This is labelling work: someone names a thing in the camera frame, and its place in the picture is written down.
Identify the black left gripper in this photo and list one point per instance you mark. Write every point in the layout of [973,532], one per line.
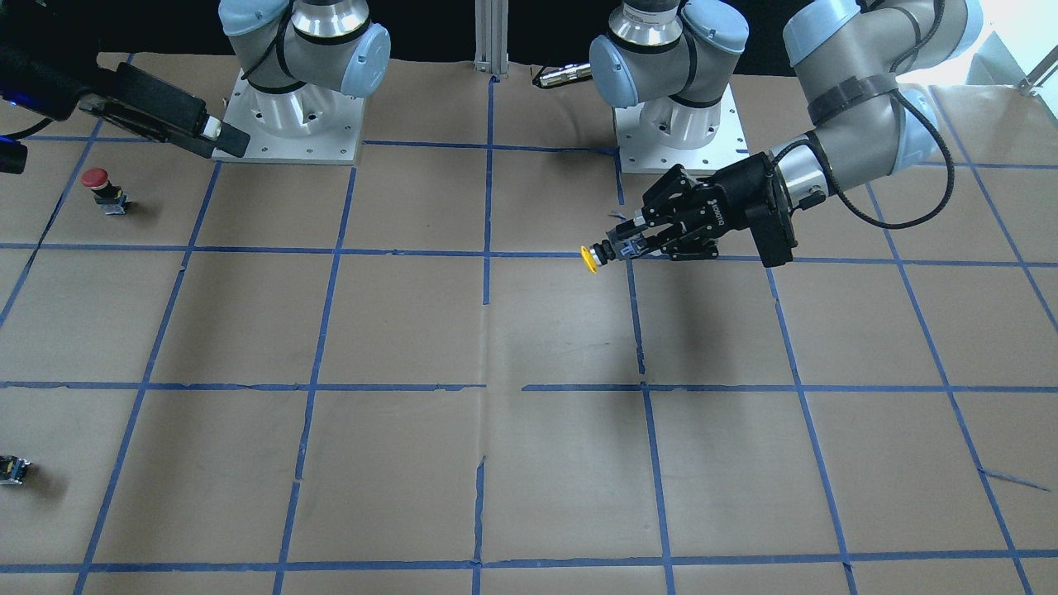
[732,201]

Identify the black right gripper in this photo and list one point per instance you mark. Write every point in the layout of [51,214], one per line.
[157,101]

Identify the yellow push button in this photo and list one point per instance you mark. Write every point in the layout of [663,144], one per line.
[595,256]

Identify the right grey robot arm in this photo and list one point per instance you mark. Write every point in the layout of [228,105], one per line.
[306,69]

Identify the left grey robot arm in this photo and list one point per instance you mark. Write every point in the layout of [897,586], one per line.
[676,57]

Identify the red push button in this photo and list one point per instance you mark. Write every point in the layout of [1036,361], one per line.
[110,198]

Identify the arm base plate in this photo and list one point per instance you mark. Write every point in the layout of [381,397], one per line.
[311,125]
[655,135]

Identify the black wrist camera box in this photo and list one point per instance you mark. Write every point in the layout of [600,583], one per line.
[767,208]

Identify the aluminium frame post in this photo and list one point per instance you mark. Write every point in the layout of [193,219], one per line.
[491,19]

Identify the grey switch block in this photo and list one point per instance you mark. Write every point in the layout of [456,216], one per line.
[14,470]

